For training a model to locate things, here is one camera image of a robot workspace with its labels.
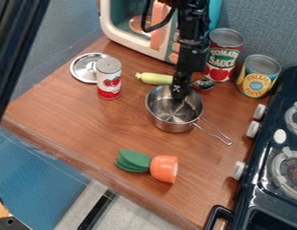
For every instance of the silver lid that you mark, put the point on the silver lid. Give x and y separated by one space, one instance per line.
84 68

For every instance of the red tomato sauce can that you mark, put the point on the red tomato sauce can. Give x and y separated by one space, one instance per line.
224 57

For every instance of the yellow can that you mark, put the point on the yellow can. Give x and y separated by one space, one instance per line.
256 79

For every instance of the toy stove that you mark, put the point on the toy stove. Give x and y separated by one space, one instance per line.
274 155

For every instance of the yellow green toy vegetable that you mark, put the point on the yellow green toy vegetable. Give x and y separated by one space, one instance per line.
156 78

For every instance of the toy microwave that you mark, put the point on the toy microwave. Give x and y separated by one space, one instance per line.
130 33

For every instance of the silver pot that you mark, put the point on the silver pot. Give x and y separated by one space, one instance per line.
174 118

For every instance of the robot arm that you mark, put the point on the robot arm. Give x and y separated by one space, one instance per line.
192 21

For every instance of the white and red tomato can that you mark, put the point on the white and red tomato can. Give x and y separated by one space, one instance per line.
109 79

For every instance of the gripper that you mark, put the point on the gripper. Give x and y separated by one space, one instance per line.
193 57

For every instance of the orange toy carrot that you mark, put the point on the orange toy carrot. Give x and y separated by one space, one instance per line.
162 167

